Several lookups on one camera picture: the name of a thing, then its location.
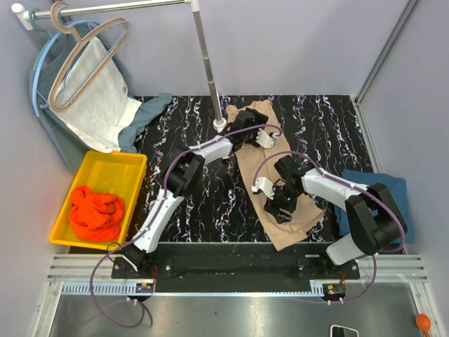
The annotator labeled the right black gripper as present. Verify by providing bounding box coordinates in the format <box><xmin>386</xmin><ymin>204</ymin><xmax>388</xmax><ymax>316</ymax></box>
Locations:
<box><xmin>263</xmin><ymin>183</ymin><xmax>302</xmax><ymax>225</ymax></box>

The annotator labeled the beige t shirt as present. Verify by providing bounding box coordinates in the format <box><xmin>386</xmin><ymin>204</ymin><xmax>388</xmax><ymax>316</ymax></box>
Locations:
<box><xmin>224</xmin><ymin>99</ymin><xmax>326</xmax><ymax>252</ymax></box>

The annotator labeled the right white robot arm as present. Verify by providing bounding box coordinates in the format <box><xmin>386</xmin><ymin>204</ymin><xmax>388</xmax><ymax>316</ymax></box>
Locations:
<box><xmin>251</xmin><ymin>155</ymin><xmax>408</xmax><ymax>279</ymax></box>

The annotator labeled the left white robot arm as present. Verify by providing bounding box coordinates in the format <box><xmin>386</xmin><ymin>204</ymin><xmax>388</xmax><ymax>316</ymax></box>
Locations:
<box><xmin>122</xmin><ymin>108</ymin><xmax>281</xmax><ymax>278</ymax></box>

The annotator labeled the folded blue t shirt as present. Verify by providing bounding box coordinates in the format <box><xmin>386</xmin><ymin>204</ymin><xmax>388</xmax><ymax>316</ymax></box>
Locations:
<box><xmin>342</xmin><ymin>169</ymin><xmax>415</xmax><ymax>244</ymax></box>

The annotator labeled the yellow plastic bin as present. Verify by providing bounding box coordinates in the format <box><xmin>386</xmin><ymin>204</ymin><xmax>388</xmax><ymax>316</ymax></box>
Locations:
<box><xmin>49</xmin><ymin>150</ymin><xmax>147</xmax><ymax>251</ymax></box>

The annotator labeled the smartphone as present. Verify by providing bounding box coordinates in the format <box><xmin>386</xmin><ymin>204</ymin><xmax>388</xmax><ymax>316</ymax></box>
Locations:
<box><xmin>330</xmin><ymin>324</ymin><xmax>359</xmax><ymax>337</ymax></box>

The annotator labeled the white towel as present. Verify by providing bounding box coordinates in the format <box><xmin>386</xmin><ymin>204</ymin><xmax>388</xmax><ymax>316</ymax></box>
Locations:
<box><xmin>51</xmin><ymin>37</ymin><xmax>141</xmax><ymax>153</ymax></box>

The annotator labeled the orange t shirt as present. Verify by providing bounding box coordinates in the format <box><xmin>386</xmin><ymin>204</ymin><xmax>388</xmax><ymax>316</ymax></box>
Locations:
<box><xmin>69</xmin><ymin>185</ymin><xmax>126</xmax><ymax>242</ymax></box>

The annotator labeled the orange ball tool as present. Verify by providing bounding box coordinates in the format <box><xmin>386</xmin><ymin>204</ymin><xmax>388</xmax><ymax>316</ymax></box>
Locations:
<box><xmin>415</xmin><ymin>314</ymin><xmax>431</xmax><ymax>337</ymax></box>

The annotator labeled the beige clothes hanger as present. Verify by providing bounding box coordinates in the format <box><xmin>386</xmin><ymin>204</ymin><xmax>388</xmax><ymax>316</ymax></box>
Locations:
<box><xmin>48</xmin><ymin>1</ymin><xmax>130</xmax><ymax>113</ymax></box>

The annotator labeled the teal hanging garment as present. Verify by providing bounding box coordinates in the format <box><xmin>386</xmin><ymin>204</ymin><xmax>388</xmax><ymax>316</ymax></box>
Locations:
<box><xmin>38</xmin><ymin>34</ymin><xmax>173</xmax><ymax>172</ymax></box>

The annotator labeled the blue clothes hanger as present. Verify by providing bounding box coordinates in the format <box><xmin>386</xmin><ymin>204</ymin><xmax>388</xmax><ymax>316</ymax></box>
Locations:
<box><xmin>29</xmin><ymin>20</ymin><xmax>130</xmax><ymax>118</ymax></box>

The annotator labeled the green clothes hanger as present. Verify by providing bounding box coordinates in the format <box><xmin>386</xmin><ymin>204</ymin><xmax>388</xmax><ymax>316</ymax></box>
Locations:
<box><xmin>28</xmin><ymin>8</ymin><xmax>53</xmax><ymax>70</ymax></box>

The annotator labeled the metal clothes rack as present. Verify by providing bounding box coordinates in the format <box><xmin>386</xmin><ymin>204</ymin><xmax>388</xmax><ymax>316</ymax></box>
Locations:
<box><xmin>11</xmin><ymin>0</ymin><xmax>232</xmax><ymax>134</ymax></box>

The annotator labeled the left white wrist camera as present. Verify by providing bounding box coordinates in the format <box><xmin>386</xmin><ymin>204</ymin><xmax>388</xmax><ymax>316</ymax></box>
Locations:
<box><xmin>255</xmin><ymin>128</ymin><xmax>279</xmax><ymax>149</ymax></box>

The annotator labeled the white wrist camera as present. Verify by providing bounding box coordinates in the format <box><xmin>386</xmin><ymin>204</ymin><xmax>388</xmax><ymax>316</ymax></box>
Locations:
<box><xmin>251</xmin><ymin>177</ymin><xmax>275</xmax><ymax>199</ymax></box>
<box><xmin>255</xmin><ymin>128</ymin><xmax>279</xmax><ymax>149</ymax></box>

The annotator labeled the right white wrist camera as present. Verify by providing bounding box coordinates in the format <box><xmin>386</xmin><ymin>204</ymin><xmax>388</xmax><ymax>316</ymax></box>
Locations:
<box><xmin>251</xmin><ymin>177</ymin><xmax>275</xmax><ymax>199</ymax></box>

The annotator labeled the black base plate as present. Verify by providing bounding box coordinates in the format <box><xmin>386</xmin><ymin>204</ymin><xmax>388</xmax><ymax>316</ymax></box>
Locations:
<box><xmin>112</xmin><ymin>242</ymin><xmax>357</xmax><ymax>279</ymax></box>

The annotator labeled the aluminium frame post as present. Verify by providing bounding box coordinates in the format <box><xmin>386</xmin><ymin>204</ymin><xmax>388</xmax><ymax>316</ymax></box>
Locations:
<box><xmin>354</xmin><ymin>0</ymin><xmax>420</xmax><ymax>105</ymax></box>

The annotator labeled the aluminium front rail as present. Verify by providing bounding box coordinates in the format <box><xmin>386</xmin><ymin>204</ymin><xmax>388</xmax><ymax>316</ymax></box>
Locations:
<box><xmin>47</xmin><ymin>254</ymin><xmax>427</xmax><ymax>297</ymax></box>

